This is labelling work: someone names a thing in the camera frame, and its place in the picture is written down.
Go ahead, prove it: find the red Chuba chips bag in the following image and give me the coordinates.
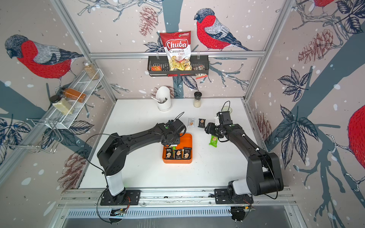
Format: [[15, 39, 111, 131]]
[[160, 31, 193, 71]]

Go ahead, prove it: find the glass spice jar black lid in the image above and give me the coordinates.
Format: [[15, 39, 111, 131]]
[[194, 91, 202, 108]]

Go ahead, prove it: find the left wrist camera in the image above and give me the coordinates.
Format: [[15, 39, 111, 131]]
[[166, 119, 186, 135]]

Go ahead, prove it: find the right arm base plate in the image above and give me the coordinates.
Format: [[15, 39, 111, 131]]
[[210, 188, 253, 205]]

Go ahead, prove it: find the metal wire rack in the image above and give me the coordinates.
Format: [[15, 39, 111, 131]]
[[1, 119, 65, 154]]

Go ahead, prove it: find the pale yellow block jar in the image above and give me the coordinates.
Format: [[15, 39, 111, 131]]
[[52, 98, 74, 116]]

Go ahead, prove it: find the grain filled glass jar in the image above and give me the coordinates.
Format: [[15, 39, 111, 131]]
[[83, 61, 99, 80]]

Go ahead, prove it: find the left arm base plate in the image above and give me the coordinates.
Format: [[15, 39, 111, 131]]
[[100, 190, 142, 206]]

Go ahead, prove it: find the green translucent cup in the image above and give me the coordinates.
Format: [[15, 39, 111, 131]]
[[222, 106, 232, 113]]

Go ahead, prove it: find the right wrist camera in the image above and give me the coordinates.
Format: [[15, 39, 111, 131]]
[[217, 111, 233, 125]]

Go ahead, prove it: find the white wire wall shelf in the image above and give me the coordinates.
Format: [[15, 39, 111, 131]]
[[44, 69, 104, 129]]

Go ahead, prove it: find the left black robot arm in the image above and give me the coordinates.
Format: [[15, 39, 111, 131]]
[[97, 120, 186, 197]]

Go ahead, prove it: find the orange sauce bottle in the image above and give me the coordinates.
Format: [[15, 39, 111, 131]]
[[61, 88, 86, 103]]

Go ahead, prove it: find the black hanging wire basket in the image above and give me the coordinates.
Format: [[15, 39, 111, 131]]
[[147, 55, 209, 77]]

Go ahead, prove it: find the green cookie packet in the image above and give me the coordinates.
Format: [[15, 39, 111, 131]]
[[209, 135, 219, 148]]

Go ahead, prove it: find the white drycake cookie packet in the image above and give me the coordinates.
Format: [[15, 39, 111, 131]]
[[188, 118, 195, 127]]

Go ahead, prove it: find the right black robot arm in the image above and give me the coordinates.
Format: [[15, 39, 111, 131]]
[[205, 123, 284, 196]]

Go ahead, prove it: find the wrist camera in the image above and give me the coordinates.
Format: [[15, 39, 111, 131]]
[[166, 119, 186, 135], [217, 111, 233, 125]]

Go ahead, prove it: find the black cookie packet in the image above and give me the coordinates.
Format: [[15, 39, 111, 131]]
[[198, 119, 206, 128], [182, 147, 192, 160], [174, 149, 184, 160], [164, 148, 174, 160]]

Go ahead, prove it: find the white utensil holder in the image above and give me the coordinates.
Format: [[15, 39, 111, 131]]
[[150, 86, 172, 112]]

